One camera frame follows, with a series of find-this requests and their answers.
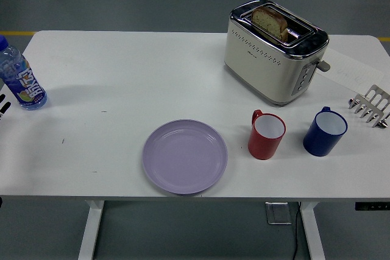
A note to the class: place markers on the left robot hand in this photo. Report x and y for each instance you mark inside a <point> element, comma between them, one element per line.
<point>3,108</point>

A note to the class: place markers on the purple plate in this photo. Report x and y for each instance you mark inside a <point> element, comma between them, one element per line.
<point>184,158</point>

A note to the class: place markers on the blue drink bottle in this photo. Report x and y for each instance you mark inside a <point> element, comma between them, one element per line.
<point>26,85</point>

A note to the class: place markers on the white table leg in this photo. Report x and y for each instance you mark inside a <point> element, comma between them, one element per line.
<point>312,232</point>
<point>91,229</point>

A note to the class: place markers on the red mug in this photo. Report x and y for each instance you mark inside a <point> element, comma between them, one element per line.
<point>262,147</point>

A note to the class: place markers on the cream and chrome toaster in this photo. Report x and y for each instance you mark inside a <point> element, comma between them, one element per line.
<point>268,71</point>

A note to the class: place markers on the slice of bread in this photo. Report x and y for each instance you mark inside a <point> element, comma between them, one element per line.
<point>269,22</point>

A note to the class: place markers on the blue mug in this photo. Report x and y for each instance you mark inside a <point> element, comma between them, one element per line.
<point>318,142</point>

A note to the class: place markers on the white paper sheet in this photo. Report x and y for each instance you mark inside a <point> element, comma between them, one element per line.
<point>350,69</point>

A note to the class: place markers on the metal spoon rack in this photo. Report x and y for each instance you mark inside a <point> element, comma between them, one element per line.
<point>376,95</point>

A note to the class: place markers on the black table control panel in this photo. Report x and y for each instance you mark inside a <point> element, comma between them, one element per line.
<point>371,206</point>

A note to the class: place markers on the metal bracket under table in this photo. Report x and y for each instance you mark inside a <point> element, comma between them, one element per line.
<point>278,212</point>

